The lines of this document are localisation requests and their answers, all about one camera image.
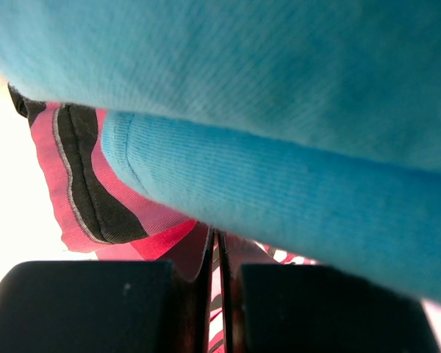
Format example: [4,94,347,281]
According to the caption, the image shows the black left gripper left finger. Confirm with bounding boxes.
[0,227,214,352]

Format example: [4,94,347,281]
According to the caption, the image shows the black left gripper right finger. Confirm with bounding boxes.
[218,234,440,352]

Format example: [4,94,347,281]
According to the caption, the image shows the pink camouflage trousers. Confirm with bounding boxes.
[7,83,317,353]

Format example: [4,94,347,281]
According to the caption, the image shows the turquoise t-shirt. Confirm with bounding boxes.
[0,1,441,303]

